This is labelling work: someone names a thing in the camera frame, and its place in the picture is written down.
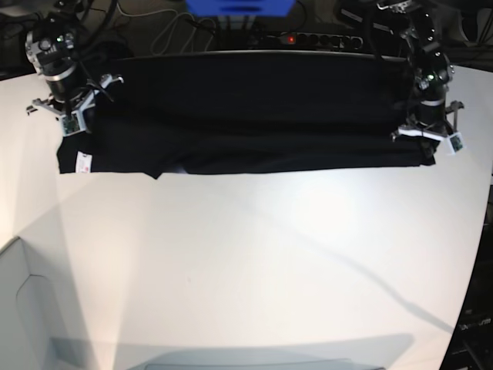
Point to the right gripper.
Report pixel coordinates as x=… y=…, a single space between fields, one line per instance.
x=80 y=103

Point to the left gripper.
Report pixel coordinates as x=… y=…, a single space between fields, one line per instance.
x=438 y=121

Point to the black T-shirt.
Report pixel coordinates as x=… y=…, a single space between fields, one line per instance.
x=252 y=112

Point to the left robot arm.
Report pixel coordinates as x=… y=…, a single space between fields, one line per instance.
x=431 y=68

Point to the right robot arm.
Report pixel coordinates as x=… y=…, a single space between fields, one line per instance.
x=54 y=49

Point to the white garment label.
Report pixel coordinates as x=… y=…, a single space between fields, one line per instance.
x=83 y=163

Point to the black power strip red light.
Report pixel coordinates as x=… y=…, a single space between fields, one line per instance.
x=324 y=41

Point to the blue box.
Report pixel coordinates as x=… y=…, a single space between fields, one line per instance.
x=275 y=8

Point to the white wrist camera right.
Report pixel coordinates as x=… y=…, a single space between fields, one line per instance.
x=71 y=126

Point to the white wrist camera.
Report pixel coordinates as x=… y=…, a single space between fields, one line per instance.
x=71 y=126
x=455 y=143

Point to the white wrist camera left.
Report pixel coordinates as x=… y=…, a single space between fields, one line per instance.
x=455 y=143

